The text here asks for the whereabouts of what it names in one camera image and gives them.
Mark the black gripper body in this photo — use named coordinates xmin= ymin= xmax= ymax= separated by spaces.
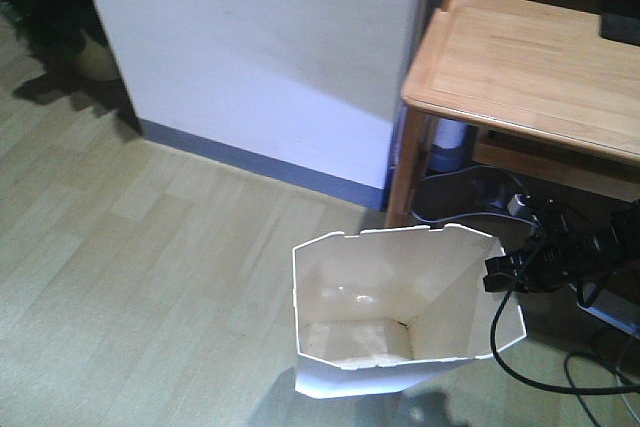
xmin=519 ymin=216 xmax=608 ymax=293

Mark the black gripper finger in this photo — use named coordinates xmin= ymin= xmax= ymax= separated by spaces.
xmin=483 ymin=254 xmax=523 ymax=292

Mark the white plastic trash bin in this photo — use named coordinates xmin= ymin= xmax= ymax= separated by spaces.
xmin=292 ymin=224 xmax=527 ymax=399

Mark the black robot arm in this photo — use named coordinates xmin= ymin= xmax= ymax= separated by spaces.
xmin=483 ymin=202 xmax=639 ymax=293

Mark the wooden desk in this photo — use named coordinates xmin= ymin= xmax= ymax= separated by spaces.
xmin=385 ymin=0 xmax=639 ymax=227

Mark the black monitor stand base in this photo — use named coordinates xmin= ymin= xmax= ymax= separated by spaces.
xmin=600 ymin=13 xmax=640 ymax=46

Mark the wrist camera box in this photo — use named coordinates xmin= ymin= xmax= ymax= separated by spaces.
xmin=507 ymin=193 xmax=534 ymax=221

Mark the white cable under desk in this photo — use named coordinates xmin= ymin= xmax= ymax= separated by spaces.
xmin=409 ymin=164 xmax=536 ymax=228

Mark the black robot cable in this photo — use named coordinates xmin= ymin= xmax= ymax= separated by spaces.
xmin=489 ymin=276 xmax=640 ymax=396

